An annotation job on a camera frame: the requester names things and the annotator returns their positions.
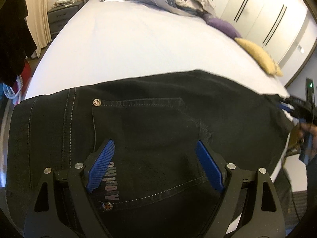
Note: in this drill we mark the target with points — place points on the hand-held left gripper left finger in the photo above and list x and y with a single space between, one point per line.
102 162

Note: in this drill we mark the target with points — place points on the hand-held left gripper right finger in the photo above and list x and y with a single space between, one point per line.
208 164

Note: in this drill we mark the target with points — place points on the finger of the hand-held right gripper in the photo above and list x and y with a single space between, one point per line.
288 105

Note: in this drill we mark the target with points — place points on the black denim pants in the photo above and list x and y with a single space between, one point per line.
148 129

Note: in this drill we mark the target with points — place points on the person's right hand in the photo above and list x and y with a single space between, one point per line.
309 135

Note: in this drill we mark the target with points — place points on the yellow cushion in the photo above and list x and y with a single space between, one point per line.
260 54

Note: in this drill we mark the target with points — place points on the white wardrobe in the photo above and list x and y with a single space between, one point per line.
270 17

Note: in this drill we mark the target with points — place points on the purple cushion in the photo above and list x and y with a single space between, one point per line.
221 26

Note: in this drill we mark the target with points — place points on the red cloth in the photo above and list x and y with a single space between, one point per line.
23 76

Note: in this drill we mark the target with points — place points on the bed with white sheet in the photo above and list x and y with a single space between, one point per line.
138 47

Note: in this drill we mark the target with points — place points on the grey nightstand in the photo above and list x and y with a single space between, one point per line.
62 17

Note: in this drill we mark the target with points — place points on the hanging black garment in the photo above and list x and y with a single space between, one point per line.
13 32

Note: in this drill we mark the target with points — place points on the cream curtain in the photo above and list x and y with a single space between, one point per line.
37 12

